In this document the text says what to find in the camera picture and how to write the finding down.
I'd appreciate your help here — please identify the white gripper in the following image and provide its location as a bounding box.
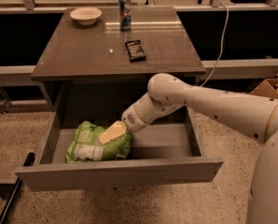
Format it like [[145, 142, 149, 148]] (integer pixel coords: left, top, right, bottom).
[[97, 105, 146, 146]]

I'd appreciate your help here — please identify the green rice chip bag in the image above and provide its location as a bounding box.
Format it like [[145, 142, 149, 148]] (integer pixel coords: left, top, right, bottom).
[[65, 121, 132, 162]]

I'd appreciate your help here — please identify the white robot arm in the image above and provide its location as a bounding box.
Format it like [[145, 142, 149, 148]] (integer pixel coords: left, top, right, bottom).
[[98, 73, 278, 224]]

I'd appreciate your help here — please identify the grey open drawer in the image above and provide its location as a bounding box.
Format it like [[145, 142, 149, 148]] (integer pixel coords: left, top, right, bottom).
[[15, 81, 224, 192]]

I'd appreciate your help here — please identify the grey cabinet counter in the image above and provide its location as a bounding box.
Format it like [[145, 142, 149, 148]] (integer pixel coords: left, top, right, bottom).
[[31, 7, 205, 105]]

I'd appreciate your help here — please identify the white paper bowl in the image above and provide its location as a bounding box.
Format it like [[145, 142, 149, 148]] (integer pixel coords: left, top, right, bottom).
[[70, 7, 102, 25]]

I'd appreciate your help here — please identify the blue energy drink can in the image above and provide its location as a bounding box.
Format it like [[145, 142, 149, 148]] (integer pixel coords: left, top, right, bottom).
[[118, 0, 132, 31]]

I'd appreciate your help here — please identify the cardboard box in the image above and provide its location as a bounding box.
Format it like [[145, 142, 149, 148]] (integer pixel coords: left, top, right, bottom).
[[251, 78, 278, 99]]

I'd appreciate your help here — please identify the black frame at floor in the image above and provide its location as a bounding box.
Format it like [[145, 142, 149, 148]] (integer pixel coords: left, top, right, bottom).
[[0, 152, 36, 224]]

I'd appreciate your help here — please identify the grey window rail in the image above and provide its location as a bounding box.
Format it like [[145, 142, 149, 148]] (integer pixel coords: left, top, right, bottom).
[[0, 65, 37, 87]]

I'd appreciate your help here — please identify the white cable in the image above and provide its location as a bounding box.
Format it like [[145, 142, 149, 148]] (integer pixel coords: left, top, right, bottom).
[[198, 3, 229, 88]]

